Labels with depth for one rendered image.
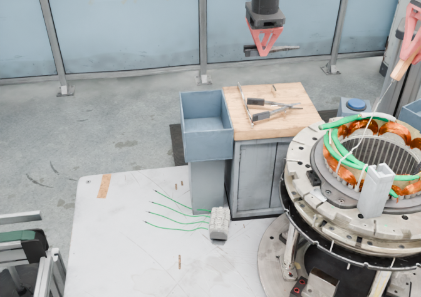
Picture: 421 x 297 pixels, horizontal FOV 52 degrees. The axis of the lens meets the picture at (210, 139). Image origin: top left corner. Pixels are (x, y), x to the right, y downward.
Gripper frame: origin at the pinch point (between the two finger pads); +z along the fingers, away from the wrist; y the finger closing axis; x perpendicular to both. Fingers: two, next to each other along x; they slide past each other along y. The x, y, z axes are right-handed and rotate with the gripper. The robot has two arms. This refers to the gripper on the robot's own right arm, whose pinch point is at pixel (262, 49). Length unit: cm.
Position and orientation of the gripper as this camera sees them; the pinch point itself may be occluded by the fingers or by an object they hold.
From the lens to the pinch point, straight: 97.6
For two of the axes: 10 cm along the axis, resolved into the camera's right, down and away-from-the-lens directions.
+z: 0.1, 7.9, 6.2
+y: 1.3, 6.1, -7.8
